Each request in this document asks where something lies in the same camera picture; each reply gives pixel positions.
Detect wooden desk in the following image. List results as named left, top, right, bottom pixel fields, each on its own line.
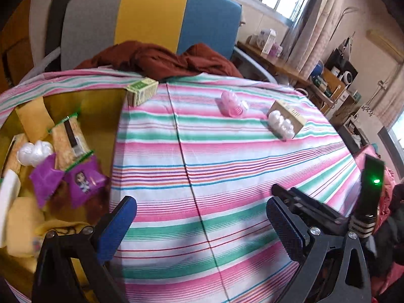
left=237, top=41, right=335, bottom=108

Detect beige air conditioner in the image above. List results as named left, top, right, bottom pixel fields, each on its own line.
left=366, top=29, right=400, bottom=56

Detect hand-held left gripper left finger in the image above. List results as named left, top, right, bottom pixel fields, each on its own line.
left=32, top=196, right=138, bottom=303

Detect purple container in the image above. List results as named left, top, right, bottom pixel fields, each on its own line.
left=268, top=42, right=284, bottom=59

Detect wooden wardrobe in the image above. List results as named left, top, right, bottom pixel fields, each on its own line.
left=0, top=0, right=35, bottom=93

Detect cardboard pack of white balls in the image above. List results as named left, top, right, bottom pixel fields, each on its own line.
left=267, top=99, right=307, bottom=140

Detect wooden shelf unit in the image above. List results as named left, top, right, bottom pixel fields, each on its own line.
left=311, top=47, right=359, bottom=116

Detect yellow sponge cloth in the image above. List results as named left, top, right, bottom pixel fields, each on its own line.
left=16, top=96, right=53, bottom=141

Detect grey yellow blue headboard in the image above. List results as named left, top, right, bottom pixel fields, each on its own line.
left=60, top=0, right=243, bottom=70

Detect small green carton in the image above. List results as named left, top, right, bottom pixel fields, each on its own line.
left=124, top=77, right=159, bottom=107

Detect sheer curtain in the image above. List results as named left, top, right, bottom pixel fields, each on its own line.
left=281, top=0, right=352, bottom=78

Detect purple snack packet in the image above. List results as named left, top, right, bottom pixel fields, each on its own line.
left=30, top=153, right=65, bottom=209
left=63, top=157, right=108, bottom=209

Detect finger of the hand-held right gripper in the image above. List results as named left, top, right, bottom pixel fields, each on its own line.
left=290, top=187, right=351, bottom=224
left=272, top=184, right=348, bottom=237

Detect clear plastic bag ball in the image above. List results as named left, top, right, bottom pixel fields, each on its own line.
left=17, top=140, right=54, bottom=167

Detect gold cardboard box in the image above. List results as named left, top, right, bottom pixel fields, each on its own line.
left=0, top=87, right=127, bottom=300

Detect white box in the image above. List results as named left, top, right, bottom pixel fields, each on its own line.
left=256, top=28, right=277, bottom=56

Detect brown cloth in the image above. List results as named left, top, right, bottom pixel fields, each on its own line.
left=74, top=40, right=243, bottom=81

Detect striped bed sheet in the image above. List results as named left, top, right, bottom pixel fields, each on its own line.
left=0, top=69, right=363, bottom=303

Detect white foam block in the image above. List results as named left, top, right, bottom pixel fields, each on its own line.
left=0, top=169, right=22, bottom=248

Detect grey metal bed rail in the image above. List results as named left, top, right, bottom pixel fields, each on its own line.
left=19, top=46, right=62, bottom=81
left=234, top=46, right=280, bottom=84

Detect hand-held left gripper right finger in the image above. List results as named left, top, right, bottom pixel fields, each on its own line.
left=266, top=197, right=373, bottom=303

